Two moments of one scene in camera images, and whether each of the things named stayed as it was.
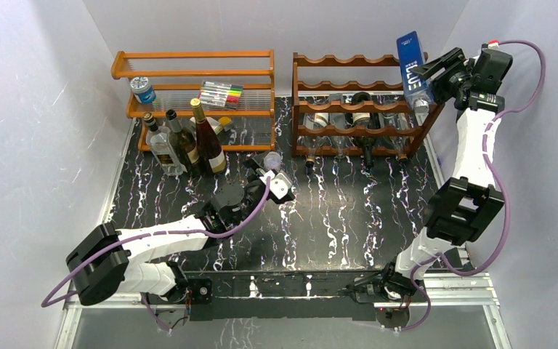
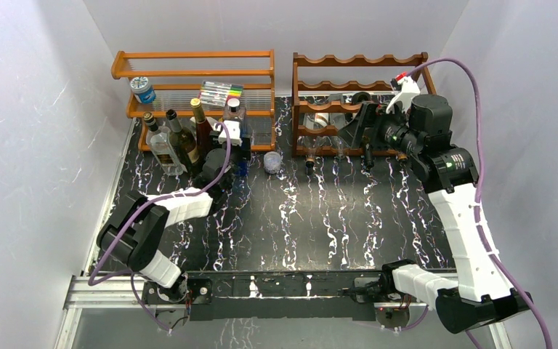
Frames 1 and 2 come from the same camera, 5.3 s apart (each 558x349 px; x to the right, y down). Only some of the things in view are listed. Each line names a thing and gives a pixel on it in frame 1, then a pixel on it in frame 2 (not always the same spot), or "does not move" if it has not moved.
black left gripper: [256, 179] → [243, 150]
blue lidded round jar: [142, 89] does not move
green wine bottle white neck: [183, 144] does not move
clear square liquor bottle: [159, 137] does not move
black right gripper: [445, 59] → [354, 128]
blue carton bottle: [415, 87] → [234, 110]
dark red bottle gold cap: [212, 157] does not move
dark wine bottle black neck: [363, 119] does not move
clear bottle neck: [338, 120] does not move
